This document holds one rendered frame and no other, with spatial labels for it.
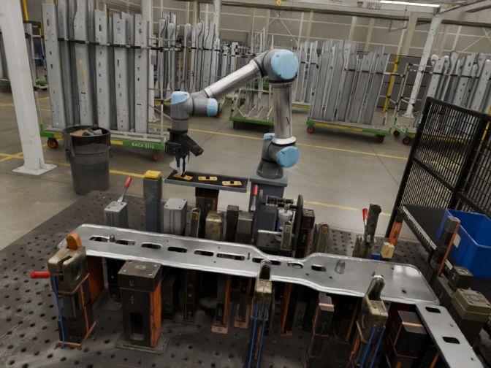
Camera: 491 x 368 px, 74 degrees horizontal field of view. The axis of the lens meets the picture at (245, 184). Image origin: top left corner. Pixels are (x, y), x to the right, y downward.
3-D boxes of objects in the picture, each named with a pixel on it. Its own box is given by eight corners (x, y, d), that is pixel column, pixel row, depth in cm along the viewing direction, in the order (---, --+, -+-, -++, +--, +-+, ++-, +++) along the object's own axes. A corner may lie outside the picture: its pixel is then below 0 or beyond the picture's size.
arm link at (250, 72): (271, 43, 157) (183, 93, 154) (280, 44, 148) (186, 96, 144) (280, 66, 163) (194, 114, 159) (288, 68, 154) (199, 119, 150)
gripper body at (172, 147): (174, 150, 151) (174, 125, 146) (190, 154, 148) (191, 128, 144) (164, 155, 144) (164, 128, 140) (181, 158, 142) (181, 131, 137)
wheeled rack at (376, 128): (304, 133, 772) (317, 52, 705) (306, 124, 863) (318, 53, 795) (388, 144, 741) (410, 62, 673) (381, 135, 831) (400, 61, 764)
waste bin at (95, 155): (57, 195, 368) (48, 132, 340) (86, 178, 417) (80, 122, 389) (99, 201, 362) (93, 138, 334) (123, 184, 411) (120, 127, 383)
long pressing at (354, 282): (47, 255, 116) (47, 251, 115) (82, 223, 137) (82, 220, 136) (443, 309, 109) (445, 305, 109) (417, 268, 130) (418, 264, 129)
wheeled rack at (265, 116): (272, 134, 725) (283, 49, 658) (228, 128, 736) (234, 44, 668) (277, 118, 901) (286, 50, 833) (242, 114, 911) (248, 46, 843)
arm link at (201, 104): (212, 96, 148) (188, 94, 144) (218, 100, 138) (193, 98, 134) (212, 113, 151) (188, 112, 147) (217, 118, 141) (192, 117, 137)
